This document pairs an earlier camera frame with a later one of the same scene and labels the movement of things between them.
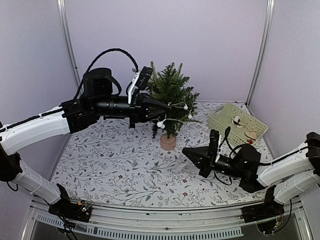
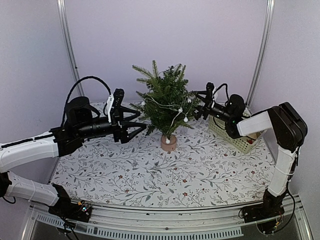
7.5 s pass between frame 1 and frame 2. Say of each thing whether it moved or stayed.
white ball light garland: moved
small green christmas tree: stayed
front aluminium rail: stayed
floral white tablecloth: stayed
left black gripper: moved
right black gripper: moved
